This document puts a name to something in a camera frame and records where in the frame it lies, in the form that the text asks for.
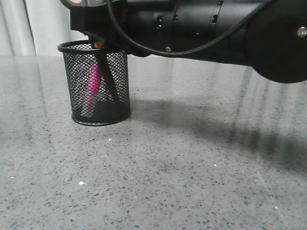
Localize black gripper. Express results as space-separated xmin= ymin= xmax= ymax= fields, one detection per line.
xmin=61 ymin=0 xmax=149 ymax=57

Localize grey orange scissors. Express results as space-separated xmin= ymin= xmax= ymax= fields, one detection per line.
xmin=86 ymin=32 xmax=119 ymax=104

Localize magenta pen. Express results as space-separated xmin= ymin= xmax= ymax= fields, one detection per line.
xmin=81 ymin=59 xmax=102 ymax=118

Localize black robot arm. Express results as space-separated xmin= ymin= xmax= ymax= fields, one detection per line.
xmin=62 ymin=0 xmax=307 ymax=83

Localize black mesh pen holder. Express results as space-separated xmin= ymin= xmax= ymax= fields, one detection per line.
xmin=58 ymin=40 xmax=131 ymax=126

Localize grey curtain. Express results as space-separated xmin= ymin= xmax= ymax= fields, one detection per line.
xmin=0 ymin=0 xmax=307 ymax=60

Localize black cable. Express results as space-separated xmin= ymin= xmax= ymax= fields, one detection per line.
xmin=105 ymin=0 xmax=276 ymax=57

